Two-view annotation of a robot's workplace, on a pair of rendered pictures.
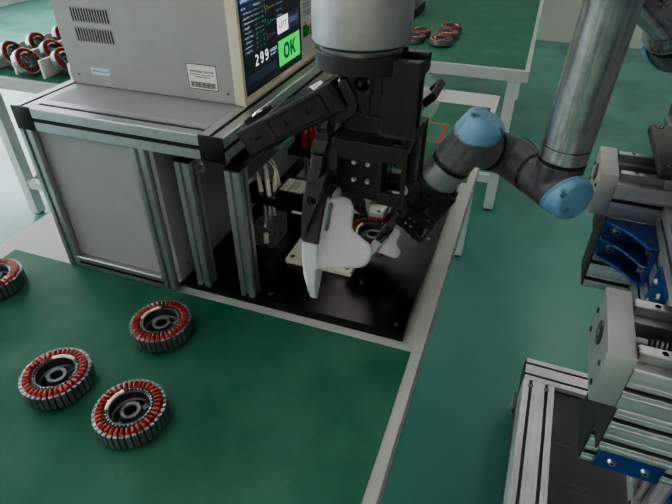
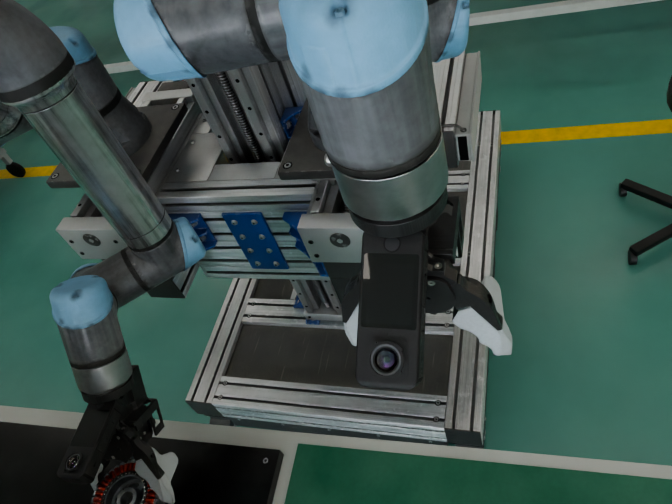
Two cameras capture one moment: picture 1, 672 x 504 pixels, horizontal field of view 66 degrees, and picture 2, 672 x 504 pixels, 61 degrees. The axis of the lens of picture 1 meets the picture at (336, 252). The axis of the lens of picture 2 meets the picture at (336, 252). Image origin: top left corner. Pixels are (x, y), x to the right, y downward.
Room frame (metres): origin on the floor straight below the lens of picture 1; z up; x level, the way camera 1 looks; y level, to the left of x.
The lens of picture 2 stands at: (0.43, 0.28, 1.63)
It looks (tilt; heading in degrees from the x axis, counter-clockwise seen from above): 47 degrees down; 277
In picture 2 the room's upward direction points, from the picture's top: 22 degrees counter-clockwise
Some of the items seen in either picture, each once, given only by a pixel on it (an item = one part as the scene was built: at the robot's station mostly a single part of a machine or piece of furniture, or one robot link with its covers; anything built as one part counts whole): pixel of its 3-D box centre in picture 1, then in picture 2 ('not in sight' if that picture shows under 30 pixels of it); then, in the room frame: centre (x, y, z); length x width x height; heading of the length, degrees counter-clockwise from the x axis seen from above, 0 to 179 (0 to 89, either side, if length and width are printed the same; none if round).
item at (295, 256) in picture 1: (329, 248); not in sight; (0.94, 0.01, 0.78); 0.15 x 0.15 x 0.01; 70
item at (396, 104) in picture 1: (368, 123); (409, 235); (0.41, -0.03, 1.29); 0.09 x 0.08 x 0.12; 69
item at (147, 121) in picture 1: (213, 74); not in sight; (1.17, 0.27, 1.09); 0.68 x 0.44 x 0.05; 160
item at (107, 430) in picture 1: (131, 412); not in sight; (0.51, 0.32, 0.77); 0.11 x 0.11 x 0.04
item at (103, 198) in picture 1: (106, 210); not in sight; (0.89, 0.46, 0.91); 0.28 x 0.03 x 0.32; 70
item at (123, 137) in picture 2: not in sight; (102, 121); (0.88, -0.72, 1.09); 0.15 x 0.15 x 0.10
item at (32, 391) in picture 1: (57, 377); not in sight; (0.58, 0.47, 0.77); 0.11 x 0.11 x 0.04
